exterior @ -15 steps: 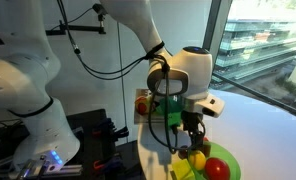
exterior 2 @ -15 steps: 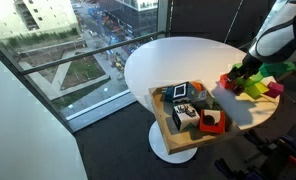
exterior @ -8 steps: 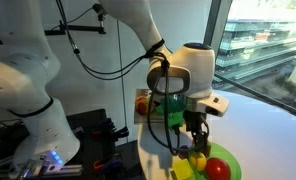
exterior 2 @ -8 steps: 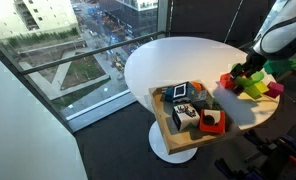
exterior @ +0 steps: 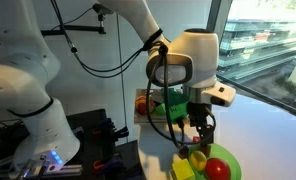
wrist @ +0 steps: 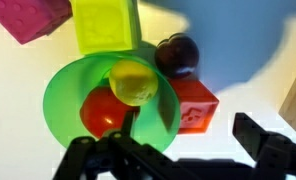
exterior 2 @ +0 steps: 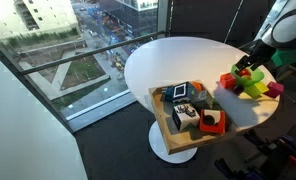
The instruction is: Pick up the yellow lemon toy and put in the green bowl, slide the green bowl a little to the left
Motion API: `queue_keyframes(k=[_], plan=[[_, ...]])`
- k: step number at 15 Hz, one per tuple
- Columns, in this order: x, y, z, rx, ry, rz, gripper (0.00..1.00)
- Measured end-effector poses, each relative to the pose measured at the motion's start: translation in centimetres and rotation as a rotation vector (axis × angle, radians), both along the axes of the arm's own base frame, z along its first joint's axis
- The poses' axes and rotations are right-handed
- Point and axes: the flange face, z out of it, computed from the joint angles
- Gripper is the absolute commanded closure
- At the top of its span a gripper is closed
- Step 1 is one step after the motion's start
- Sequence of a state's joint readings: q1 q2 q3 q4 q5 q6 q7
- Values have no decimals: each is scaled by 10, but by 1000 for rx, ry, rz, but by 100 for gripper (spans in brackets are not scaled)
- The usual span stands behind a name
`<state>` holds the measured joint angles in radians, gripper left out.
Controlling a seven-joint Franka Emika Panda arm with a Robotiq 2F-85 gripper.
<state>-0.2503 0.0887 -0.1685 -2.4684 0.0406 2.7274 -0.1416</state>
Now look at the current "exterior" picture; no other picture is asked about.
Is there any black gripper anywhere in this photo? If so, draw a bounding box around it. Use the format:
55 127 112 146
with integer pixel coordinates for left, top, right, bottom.
187 102 218 148

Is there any green translucent bowl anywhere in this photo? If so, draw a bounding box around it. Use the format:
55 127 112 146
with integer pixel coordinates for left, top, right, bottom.
187 142 243 180

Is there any red tomato toy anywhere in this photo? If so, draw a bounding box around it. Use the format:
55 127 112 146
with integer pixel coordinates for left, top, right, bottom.
204 157 232 180

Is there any multicolour toy block with circle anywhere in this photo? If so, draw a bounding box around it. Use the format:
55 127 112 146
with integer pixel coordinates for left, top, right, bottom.
134 95 157 116

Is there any lime green foam block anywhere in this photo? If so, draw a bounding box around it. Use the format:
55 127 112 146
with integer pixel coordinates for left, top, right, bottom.
170 158 196 180

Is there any wooden tray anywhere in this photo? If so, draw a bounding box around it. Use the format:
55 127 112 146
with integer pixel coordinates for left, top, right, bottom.
133 87 190 126

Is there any dark window railing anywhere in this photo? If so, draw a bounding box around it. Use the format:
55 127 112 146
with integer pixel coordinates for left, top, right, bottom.
216 73 296 122

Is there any glass office building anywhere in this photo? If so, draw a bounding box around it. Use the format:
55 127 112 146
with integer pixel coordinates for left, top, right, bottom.
216 17 296 85

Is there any black equipment cart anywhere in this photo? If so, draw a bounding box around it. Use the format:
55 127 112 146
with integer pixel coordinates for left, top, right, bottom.
0 108 146 180

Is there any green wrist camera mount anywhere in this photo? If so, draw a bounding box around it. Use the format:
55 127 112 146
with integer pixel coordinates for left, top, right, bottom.
154 89 191 122

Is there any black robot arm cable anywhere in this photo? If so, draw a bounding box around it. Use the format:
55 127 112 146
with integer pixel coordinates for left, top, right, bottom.
49 0 218 150

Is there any black clamp with orange handle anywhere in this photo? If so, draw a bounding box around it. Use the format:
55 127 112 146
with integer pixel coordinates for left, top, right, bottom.
91 117 130 145
93 153 123 173

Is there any thin black hanging cable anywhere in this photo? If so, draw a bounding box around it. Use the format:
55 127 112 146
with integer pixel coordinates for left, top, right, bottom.
115 13 129 134

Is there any dark window frame post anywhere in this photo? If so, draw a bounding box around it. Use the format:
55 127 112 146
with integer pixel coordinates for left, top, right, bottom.
206 0 234 34

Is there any small black mounted camera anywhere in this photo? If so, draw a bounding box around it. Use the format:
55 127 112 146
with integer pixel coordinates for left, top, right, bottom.
92 2 115 22

